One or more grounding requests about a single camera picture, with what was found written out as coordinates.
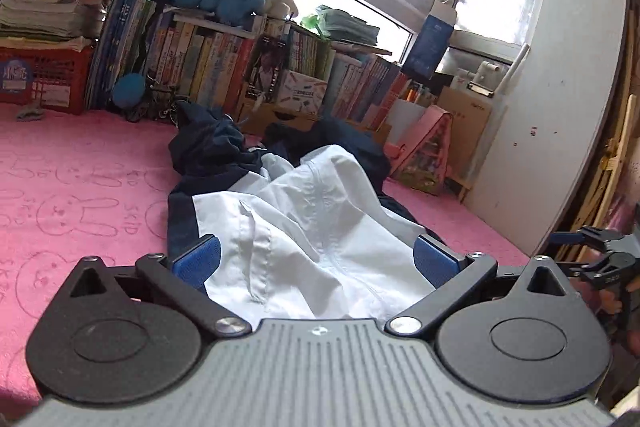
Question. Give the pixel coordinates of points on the small grey clip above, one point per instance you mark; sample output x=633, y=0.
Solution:
x=29, y=112

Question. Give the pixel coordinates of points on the stack of teal booklets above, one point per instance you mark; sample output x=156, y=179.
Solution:
x=355, y=27

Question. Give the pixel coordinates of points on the stack of papers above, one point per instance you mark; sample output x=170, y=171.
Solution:
x=45, y=7

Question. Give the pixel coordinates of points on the miniature bicycle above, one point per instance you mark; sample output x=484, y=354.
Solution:
x=160, y=104

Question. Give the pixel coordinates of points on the green plastic toy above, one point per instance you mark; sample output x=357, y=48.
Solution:
x=314, y=24

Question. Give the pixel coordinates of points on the pink toy house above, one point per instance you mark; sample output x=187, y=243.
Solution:
x=430, y=152

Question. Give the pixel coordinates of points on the white and navy jacket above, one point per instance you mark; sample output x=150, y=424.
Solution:
x=300, y=217

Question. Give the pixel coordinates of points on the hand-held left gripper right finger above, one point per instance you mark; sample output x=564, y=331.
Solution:
x=435, y=262

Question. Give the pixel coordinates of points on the blue carton box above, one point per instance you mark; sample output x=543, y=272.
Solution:
x=427, y=42

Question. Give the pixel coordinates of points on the blue plush ball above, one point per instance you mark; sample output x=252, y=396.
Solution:
x=129, y=90

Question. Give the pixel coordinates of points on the wooden drawer box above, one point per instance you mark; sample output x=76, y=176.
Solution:
x=280, y=119

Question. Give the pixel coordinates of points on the wooden frame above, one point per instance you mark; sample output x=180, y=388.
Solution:
x=617, y=142

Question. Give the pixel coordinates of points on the black smartphone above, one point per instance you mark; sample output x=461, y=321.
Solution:
x=265, y=67

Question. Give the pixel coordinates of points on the row of books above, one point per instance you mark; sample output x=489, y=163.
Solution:
x=210, y=62

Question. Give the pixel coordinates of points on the pink rabbit-print blanket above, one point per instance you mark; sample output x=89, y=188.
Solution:
x=75, y=187

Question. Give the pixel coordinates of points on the brown cardboard box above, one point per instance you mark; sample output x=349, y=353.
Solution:
x=470, y=117

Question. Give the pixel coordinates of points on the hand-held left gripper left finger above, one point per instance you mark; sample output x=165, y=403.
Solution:
x=197, y=258

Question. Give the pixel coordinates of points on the white plastic pipe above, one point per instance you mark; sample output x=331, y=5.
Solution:
x=487, y=74

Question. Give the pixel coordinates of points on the red plastic crate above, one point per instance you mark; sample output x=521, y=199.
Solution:
x=50, y=77

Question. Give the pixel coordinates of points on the white printed box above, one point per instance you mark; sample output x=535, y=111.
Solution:
x=300, y=92

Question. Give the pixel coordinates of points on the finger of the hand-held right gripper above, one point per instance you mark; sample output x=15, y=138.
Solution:
x=565, y=239
x=615, y=269

